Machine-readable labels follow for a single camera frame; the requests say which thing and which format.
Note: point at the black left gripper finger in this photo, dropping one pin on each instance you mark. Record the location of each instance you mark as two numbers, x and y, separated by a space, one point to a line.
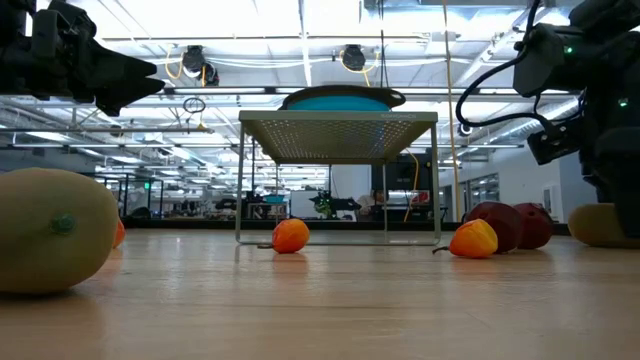
125 95
120 62

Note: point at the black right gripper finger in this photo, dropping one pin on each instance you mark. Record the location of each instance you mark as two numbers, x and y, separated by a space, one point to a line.
630 215

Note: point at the dark red round fruit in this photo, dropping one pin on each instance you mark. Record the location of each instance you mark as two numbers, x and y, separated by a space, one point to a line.
500 217
537 225

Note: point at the blue collapsible colander bowl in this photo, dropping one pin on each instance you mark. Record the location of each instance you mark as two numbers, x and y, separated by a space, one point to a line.
340 103

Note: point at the small orange red fruit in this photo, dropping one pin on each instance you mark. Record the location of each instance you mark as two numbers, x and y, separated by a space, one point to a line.
291 236
474 240
120 234

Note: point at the brown kiwi fruit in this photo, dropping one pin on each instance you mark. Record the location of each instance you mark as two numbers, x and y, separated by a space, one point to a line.
592 225
50 235

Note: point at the black monitor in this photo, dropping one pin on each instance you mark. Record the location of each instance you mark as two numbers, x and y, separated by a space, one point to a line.
400 175

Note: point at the black background robot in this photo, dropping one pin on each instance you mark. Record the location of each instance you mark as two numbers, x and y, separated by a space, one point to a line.
325 205

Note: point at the person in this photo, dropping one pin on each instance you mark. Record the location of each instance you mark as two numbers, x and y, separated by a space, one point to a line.
375 200

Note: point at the pale green perforated box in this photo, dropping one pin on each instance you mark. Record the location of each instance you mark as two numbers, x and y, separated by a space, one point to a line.
340 135

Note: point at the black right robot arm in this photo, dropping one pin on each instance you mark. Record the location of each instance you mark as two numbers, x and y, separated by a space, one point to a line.
600 30

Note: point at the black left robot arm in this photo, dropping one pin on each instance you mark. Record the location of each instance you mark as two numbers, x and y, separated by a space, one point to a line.
7 50

